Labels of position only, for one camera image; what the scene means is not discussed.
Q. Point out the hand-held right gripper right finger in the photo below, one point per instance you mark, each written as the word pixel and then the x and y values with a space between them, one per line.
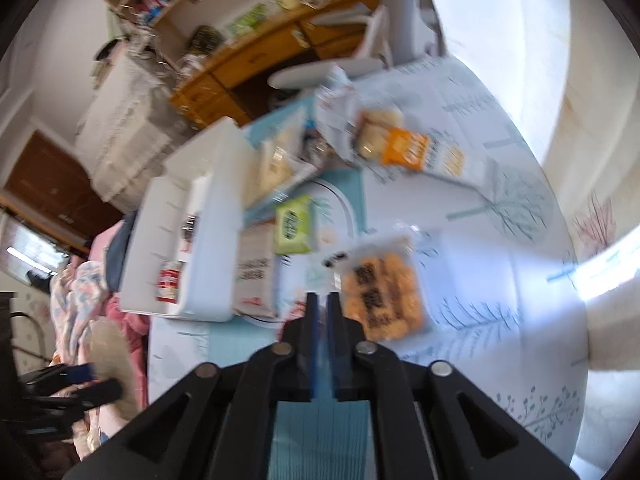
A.
pixel 333 345

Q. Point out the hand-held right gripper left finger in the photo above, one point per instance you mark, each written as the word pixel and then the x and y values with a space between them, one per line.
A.
pixel 313 340

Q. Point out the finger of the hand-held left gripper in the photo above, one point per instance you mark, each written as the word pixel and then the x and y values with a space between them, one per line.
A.
pixel 102 391
pixel 79 372

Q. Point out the clear packet of orange crackers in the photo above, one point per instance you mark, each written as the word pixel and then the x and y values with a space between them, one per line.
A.
pixel 385 290

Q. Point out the white snack packet red print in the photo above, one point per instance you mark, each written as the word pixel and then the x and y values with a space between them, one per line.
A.
pixel 255 270

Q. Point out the green snack packet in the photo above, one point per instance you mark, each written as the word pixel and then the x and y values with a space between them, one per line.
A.
pixel 295 225

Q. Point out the red and white snack packet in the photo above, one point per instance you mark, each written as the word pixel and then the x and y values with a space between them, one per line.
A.
pixel 170 282

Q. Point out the blue and white snack packet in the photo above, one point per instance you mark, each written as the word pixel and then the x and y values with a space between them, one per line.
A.
pixel 280 160

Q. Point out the white plastic storage box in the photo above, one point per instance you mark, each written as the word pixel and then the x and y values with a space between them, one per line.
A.
pixel 220 170

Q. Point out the orange snack packet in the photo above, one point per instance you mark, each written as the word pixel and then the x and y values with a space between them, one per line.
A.
pixel 405 149

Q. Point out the clear packet of pale biscuits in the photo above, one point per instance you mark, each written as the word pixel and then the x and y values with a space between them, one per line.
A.
pixel 372 135

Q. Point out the white and yellow snack packet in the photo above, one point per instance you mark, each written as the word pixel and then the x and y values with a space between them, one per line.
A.
pixel 447 160

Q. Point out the pink bed blanket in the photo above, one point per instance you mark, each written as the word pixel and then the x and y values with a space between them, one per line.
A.
pixel 132 335

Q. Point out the pastel floral blanket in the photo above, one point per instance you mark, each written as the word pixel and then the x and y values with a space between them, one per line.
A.
pixel 75 300

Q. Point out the dark blue pouch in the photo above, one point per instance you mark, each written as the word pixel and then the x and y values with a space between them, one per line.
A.
pixel 117 255

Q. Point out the teal and white printed tablecloth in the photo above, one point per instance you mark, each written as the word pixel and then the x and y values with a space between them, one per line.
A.
pixel 475 260

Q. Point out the brown wooden door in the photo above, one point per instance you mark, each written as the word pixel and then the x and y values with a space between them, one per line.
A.
pixel 45 180

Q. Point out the cabinet under white lace cover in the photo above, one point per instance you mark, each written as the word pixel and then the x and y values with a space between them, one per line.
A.
pixel 125 125

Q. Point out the wooden desk with drawers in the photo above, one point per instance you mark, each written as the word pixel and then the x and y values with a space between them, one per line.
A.
pixel 260 50

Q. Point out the pale leaf print curtain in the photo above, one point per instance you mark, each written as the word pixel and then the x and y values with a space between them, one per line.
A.
pixel 590 160

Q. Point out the black patterned pouch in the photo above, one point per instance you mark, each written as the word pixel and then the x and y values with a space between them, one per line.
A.
pixel 205 40

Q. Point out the white office chair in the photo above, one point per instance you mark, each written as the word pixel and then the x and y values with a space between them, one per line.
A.
pixel 405 10

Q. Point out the black metal chair frame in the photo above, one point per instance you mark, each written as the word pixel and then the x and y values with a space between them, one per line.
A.
pixel 20 330

